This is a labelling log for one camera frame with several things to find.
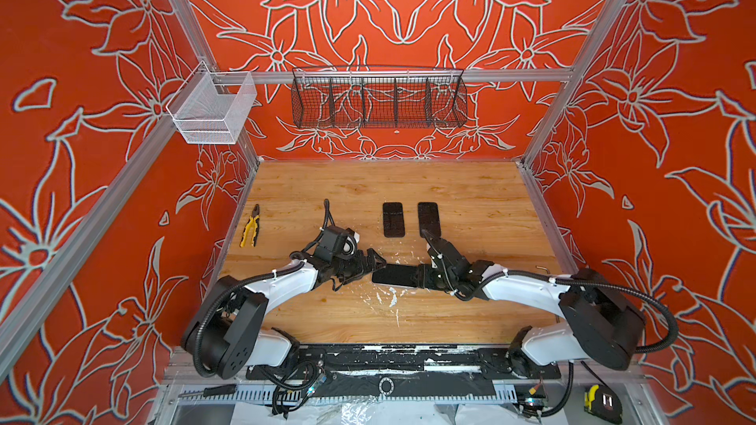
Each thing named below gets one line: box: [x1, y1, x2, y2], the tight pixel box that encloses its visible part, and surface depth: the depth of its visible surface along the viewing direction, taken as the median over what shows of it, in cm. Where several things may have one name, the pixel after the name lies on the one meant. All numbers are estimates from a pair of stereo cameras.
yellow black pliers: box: [239, 203, 261, 248], surface depth 102 cm
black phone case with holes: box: [382, 201, 406, 238], surface depth 105 cm
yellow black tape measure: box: [583, 384, 624, 424], surface depth 67 cm
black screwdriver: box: [177, 383, 239, 398], surface depth 71 cm
